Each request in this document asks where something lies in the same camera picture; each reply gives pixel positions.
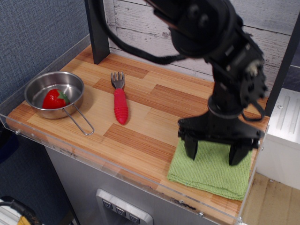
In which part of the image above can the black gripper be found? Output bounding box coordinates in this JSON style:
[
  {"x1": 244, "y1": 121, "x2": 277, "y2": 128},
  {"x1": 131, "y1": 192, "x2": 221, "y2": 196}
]
[{"x1": 178, "y1": 111, "x2": 264, "y2": 166}]

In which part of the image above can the green cloth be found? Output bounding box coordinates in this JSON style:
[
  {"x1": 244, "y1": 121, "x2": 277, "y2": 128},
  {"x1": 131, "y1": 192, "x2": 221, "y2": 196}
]
[{"x1": 167, "y1": 140, "x2": 252, "y2": 201}]

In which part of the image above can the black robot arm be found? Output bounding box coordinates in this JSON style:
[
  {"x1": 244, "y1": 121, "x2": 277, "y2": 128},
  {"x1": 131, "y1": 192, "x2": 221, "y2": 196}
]
[{"x1": 149, "y1": 0, "x2": 267, "y2": 165}]

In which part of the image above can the white box on right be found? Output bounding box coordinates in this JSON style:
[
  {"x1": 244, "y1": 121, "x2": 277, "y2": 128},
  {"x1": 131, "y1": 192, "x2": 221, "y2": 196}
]
[{"x1": 256, "y1": 88, "x2": 300, "y2": 189}]

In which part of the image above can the clear acrylic table guard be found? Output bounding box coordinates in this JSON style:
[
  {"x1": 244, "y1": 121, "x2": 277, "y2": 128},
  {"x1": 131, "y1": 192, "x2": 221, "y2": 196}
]
[{"x1": 0, "y1": 34, "x2": 270, "y2": 225}]

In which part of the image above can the grey cabinet with dispenser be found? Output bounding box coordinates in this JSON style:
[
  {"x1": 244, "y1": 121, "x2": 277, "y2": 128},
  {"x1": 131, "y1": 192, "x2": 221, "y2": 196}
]
[{"x1": 46, "y1": 148, "x2": 241, "y2": 225}]

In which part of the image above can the red toy strawberry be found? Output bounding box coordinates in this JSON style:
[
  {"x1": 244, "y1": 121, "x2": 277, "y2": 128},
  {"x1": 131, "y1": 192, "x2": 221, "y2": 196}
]
[{"x1": 42, "y1": 89, "x2": 70, "y2": 109}]

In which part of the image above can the yellow object bottom left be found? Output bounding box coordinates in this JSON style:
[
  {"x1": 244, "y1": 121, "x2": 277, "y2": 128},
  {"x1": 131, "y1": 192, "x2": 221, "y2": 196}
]
[{"x1": 17, "y1": 216, "x2": 40, "y2": 225}]

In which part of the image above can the dark right frame post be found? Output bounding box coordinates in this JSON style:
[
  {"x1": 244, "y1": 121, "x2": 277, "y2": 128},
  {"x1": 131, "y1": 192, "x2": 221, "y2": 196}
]
[{"x1": 262, "y1": 0, "x2": 300, "y2": 117}]

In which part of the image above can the dark frame post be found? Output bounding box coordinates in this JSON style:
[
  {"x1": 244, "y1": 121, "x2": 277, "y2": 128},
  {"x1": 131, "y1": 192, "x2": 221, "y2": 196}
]
[
  {"x1": 84, "y1": 0, "x2": 110, "y2": 64},
  {"x1": 262, "y1": 0, "x2": 300, "y2": 117}
]

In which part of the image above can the red handled fork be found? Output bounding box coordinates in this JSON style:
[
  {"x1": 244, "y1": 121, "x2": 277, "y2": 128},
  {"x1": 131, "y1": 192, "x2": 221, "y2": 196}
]
[{"x1": 111, "y1": 72, "x2": 128, "y2": 125}]

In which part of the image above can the steel pan with handle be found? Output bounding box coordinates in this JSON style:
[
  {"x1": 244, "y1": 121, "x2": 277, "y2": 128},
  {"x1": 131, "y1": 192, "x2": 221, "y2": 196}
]
[{"x1": 24, "y1": 71, "x2": 95, "y2": 135}]

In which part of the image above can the dark left frame post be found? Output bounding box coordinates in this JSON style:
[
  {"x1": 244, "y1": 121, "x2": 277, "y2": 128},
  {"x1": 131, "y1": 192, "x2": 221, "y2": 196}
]
[{"x1": 84, "y1": 0, "x2": 110, "y2": 64}]

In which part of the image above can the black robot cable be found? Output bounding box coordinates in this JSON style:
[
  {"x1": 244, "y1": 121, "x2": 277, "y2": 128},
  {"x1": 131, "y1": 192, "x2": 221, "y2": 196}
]
[{"x1": 92, "y1": 0, "x2": 267, "y2": 122}]

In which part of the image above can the black braided cable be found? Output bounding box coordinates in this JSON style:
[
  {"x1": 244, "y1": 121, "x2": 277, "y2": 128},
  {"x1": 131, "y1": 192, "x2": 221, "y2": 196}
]
[{"x1": 0, "y1": 199, "x2": 36, "y2": 225}]

